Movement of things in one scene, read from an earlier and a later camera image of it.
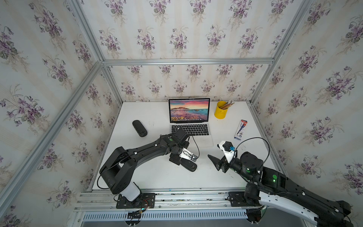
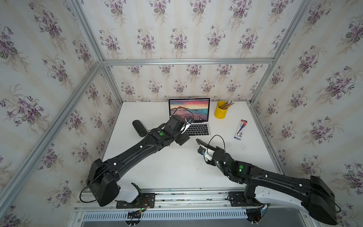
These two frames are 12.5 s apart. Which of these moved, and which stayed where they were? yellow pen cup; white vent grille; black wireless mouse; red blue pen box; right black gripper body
Moved: right black gripper body; black wireless mouse
Stayed: yellow pen cup; white vent grille; red blue pen box
